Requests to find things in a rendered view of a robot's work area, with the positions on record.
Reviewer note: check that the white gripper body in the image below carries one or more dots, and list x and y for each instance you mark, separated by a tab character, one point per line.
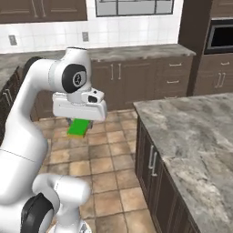
79	110

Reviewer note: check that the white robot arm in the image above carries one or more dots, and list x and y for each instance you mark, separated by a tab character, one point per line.
21	142

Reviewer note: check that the green sponge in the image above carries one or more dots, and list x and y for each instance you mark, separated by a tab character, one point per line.
77	127

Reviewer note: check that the dark brown base cupboards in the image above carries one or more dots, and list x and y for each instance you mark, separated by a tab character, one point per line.
136	80

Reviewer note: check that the dark brown side cupboards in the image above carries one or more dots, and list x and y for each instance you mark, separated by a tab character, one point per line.
7	97

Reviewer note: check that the dark brown island cupboards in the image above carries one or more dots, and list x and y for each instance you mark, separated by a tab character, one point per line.
157	188

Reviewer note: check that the dark framed window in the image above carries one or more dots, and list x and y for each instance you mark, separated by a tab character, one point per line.
133	7

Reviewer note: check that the tall dark brown cupboard unit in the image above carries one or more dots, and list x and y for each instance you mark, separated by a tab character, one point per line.
194	45

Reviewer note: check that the black built-in oven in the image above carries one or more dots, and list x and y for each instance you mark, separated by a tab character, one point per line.
220	36

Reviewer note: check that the grey wall socket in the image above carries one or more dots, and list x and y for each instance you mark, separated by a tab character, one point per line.
12	40
85	36

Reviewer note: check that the dark brown wall cupboards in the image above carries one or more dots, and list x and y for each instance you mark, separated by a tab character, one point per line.
45	10

